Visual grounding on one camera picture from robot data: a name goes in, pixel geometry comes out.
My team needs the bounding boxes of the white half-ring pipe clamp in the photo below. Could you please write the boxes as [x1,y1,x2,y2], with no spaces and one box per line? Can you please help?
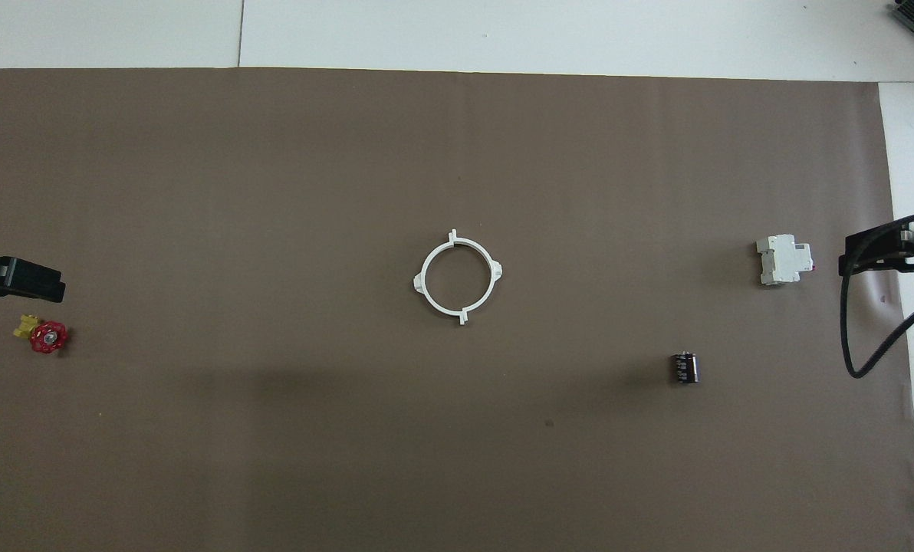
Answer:
[454,228,502,326]
[413,230,467,326]

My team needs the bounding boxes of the white circuit breaker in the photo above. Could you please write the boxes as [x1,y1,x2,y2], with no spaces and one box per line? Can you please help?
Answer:
[756,234,814,287]

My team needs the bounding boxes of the brown paper mat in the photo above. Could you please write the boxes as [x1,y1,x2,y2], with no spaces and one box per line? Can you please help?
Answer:
[0,67,914,552]

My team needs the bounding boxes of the red-handled brass valve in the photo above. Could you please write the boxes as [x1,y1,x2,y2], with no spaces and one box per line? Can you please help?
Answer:
[14,314,68,354]

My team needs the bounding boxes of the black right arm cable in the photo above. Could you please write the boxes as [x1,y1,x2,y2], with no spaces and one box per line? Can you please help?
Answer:
[842,211,914,380]

